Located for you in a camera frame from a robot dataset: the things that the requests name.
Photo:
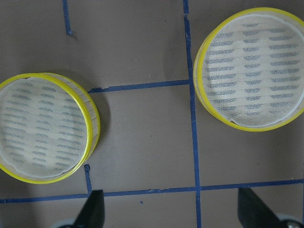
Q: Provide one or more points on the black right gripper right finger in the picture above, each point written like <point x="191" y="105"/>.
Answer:
<point x="254" y="213"/>

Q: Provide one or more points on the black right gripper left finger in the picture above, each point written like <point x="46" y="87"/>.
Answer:
<point x="92" y="214"/>

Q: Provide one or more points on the yellow-rimmed bamboo steamer basket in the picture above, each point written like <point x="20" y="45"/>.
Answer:
<point x="49" y="126"/>

